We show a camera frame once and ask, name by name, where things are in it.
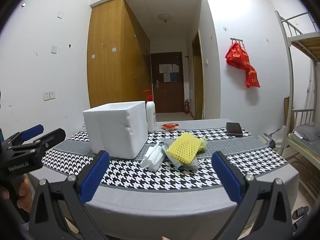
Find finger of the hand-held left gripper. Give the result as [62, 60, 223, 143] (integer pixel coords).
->
[2, 124, 44, 153]
[15, 128, 66, 161]

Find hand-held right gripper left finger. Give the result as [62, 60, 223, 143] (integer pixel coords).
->
[29, 150, 110, 240]

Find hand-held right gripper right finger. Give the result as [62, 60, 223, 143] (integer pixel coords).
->
[211, 151, 293, 240]

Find green plastic bag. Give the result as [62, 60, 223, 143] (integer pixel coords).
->
[197, 137, 208, 153]

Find blue face mask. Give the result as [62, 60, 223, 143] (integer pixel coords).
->
[160, 137, 213, 172]

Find white foam box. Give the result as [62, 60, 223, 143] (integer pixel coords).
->
[83, 101, 148, 159]

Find yellow foam net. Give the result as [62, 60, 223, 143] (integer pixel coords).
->
[167, 132, 202, 164]

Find person's left hand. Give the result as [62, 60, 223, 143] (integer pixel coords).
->
[0, 177, 33, 215]

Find houndstooth tablecloth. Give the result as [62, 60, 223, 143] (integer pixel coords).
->
[41, 127, 288, 193]

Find black smartphone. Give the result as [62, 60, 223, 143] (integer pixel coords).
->
[226, 122, 244, 137]

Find white plastic bag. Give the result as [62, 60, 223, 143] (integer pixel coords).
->
[260, 126, 286, 145]

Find grey table cover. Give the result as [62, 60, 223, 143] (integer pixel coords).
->
[27, 119, 300, 240]

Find red snack packet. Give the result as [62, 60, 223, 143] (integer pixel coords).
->
[161, 122, 180, 131]

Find white red-pump lotion bottle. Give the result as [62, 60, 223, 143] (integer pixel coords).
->
[143, 90, 157, 133]

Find wooden boards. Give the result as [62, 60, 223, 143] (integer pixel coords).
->
[284, 97, 290, 130]

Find grey bedding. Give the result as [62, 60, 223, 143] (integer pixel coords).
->
[292, 125, 320, 145]

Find brown entrance door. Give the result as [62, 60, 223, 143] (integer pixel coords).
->
[150, 52, 185, 113]

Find wooden wardrobe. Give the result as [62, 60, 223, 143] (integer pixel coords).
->
[87, 0, 151, 108]

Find wooden side door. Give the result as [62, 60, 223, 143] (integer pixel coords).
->
[192, 30, 204, 120]

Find red plastic bag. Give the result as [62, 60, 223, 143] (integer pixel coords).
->
[225, 42, 250, 69]
[244, 65, 260, 88]

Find grey metal bunk bed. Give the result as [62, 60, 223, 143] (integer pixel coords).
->
[274, 10, 320, 155]

